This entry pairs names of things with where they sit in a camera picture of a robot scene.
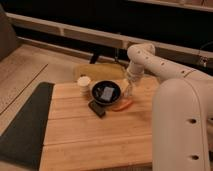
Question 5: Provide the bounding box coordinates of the clear plastic bottle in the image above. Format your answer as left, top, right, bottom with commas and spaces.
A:
121, 79, 133, 98

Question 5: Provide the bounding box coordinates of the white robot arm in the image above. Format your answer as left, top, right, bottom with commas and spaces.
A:
127, 43, 213, 171

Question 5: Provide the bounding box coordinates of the grey card in bowl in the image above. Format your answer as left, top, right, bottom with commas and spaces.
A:
101, 87, 114, 101

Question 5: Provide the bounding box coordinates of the black round bowl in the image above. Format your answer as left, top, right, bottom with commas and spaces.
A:
92, 80, 121, 105

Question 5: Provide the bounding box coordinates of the yellow-green cushion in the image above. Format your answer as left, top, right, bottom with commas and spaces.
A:
73, 63, 125, 81

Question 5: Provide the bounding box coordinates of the black smartphone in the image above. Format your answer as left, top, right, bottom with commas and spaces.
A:
88, 100, 106, 118

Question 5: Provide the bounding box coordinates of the white paper cup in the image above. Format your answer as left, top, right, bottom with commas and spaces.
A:
77, 76, 91, 96

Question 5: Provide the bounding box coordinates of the orange carrot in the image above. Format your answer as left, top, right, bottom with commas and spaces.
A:
112, 100, 133, 112

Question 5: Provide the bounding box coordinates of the black stand leg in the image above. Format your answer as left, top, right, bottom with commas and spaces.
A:
89, 51, 100, 64

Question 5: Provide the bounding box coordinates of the dark grey floor mat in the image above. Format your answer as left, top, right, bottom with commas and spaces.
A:
0, 82, 54, 170

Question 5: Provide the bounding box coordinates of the white shelf rail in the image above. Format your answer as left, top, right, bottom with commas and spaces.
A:
6, 13, 213, 59

